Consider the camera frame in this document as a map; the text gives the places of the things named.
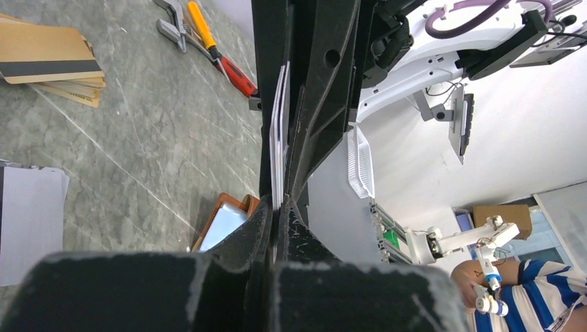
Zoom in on grey orange pliers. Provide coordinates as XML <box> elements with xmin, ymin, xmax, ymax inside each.
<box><xmin>153</xmin><ymin>0</ymin><xmax>220</xmax><ymax>62</ymax></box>

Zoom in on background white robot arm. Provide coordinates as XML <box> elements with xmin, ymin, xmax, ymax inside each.
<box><xmin>268</xmin><ymin>199</ymin><xmax>516</xmax><ymax>331</ymax></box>

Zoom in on white cards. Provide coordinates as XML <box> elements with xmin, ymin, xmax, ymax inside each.
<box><xmin>269</xmin><ymin>62</ymin><xmax>291</xmax><ymax>211</ymax></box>

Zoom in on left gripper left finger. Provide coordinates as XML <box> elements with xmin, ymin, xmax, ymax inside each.
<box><xmin>1</xmin><ymin>196</ymin><xmax>272</xmax><ymax>331</ymax></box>

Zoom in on gold card stack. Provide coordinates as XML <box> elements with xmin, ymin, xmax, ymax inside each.
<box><xmin>1</xmin><ymin>14</ymin><xmax>106</xmax><ymax>108</ymax></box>

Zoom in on brown leather card holder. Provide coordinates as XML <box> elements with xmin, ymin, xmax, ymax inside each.
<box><xmin>186</xmin><ymin>192</ymin><xmax>260</xmax><ymax>252</ymax></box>

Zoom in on white plastic basket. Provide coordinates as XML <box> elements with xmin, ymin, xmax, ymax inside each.
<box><xmin>347</xmin><ymin>127</ymin><xmax>375</xmax><ymax>199</ymax></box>

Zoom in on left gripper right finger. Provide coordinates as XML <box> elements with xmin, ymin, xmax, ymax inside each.
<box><xmin>268</xmin><ymin>196</ymin><xmax>469</xmax><ymax>332</ymax></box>

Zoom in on grey monitor on stand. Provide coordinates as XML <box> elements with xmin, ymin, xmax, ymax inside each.
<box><xmin>413</xmin><ymin>86</ymin><xmax>475</xmax><ymax>164</ymax></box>

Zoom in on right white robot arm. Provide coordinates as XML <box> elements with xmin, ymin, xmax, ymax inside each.
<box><xmin>250</xmin><ymin>1</ymin><xmax>554</xmax><ymax>203</ymax></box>

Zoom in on aluminium frame rail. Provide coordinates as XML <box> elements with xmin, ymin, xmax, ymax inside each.
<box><xmin>369</xmin><ymin>198</ymin><xmax>413</xmax><ymax>264</ymax></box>

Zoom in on cardboard box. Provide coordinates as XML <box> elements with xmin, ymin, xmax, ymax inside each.
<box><xmin>472</xmin><ymin>204</ymin><xmax>534</xmax><ymax>241</ymax></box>

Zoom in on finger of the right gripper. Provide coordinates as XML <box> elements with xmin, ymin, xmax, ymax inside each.
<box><xmin>251</xmin><ymin>1</ymin><xmax>293</xmax><ymax>196</ymax></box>
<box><xmin>285</xmin><ymin>1</ymin><xmax>360</xmax><ymax>199</ymax></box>

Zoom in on person in striped shirt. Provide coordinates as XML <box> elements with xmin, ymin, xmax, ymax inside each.
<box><xmin>451</xmin><ymin>259</ymin><xmax>586</xmax><ymax>331</ymax></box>

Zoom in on red handled tool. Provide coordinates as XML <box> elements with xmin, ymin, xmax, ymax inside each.
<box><xmin>209</xmin><ymin>46</ymin><xmax>258</xmax><ymax>98</ymax></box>

